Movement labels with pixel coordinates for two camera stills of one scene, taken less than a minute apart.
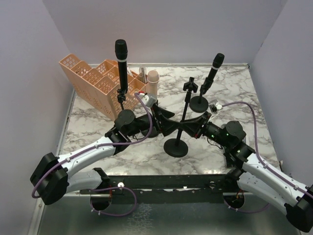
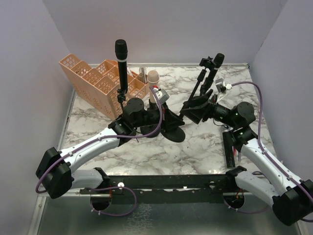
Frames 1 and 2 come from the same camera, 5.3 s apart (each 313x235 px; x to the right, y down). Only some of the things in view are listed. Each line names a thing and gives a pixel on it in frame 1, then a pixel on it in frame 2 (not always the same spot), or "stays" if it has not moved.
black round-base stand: x=178 y=147 -> x=175 y=133
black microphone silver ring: x=121 y=49 stays
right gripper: x=204 y=125 -> x=205 y=107
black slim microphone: x=217 y=62 stays
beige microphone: x=152 y=83 stays
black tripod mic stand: x=121 y=97 stays
